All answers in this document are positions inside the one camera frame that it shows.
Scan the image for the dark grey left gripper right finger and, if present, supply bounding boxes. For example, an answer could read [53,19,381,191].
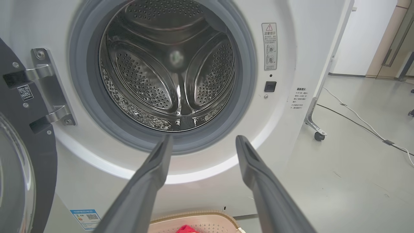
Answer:
[235,135,316,233]

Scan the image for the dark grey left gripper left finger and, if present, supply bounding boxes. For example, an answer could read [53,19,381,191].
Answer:
[94,134,174,233]

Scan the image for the red garment white stripes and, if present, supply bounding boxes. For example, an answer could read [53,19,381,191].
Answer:
[176,224,200,233]

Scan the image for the grey glass washing machine door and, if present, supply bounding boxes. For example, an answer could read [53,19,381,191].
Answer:
[0,37,59,233]

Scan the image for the cream perforated laundry basket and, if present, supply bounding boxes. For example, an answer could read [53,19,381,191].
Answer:
[149,210,242,233]

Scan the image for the white washing machine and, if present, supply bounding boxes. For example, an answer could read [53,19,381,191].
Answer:
[0,0,355,233]

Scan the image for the metal door hinge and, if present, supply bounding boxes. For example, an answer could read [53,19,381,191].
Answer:
[31,48,77,127]

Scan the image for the wooden room door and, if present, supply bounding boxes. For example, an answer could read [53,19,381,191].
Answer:
[365,0,414,80]

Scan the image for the metal caster leg bracket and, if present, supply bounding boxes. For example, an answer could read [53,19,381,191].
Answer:
[304,96,328,141]

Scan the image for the black floor cable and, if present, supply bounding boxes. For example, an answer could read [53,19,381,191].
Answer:
[316,104,414,149]

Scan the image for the white floor cable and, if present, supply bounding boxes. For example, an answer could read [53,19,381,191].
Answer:
[323,86,414,167]

